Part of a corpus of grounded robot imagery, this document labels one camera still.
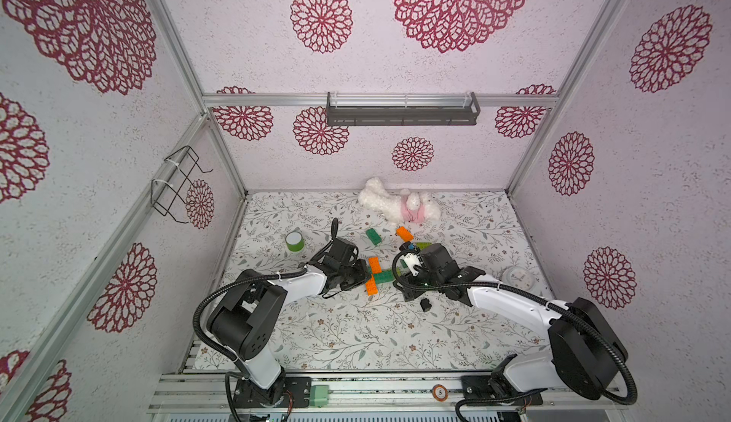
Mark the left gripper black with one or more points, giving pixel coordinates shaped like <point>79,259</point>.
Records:
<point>363,274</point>

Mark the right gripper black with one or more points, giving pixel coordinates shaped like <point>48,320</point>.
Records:
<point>411,283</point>

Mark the orange lego brick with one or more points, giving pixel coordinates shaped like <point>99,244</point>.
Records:
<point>404,234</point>
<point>375,266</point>
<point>371,287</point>

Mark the dark green lego brick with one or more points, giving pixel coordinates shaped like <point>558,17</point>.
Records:
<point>383,277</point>
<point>373,237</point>

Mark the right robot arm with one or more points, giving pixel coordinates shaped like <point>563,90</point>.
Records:
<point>584,354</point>

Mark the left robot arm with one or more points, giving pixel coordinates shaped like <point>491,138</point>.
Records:
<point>238,319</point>

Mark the dark green lego brick back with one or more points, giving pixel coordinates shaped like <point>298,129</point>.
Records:
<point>373,237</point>

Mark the green tape roll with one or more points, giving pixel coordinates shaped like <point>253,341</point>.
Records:
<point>295,241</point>

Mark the white pink plush toy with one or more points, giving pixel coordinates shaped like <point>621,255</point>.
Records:
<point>405,207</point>

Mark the green connector block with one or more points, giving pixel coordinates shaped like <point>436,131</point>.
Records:
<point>319,396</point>

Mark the black wall shelf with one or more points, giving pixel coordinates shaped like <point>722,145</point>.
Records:
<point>403,115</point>

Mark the black wire wall rack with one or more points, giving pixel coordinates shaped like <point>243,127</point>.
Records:
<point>168,190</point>

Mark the metal base rail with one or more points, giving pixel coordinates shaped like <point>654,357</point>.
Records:
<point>369,397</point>

